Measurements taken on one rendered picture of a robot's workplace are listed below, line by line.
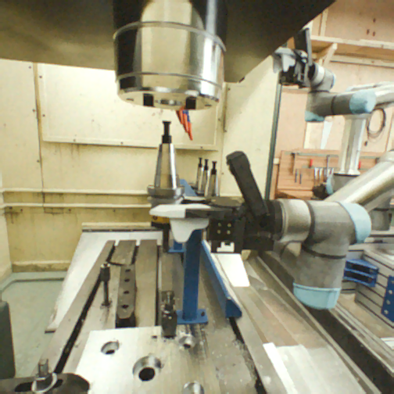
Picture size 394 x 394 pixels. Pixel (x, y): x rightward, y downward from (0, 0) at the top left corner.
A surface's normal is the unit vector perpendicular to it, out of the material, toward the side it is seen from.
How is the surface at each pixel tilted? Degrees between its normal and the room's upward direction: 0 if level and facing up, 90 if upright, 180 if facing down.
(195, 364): 0
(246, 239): 90
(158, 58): 90
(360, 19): 90
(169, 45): 90
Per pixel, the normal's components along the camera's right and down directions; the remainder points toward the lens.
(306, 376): 0.07, -0.94
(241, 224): 0.07, 0.20
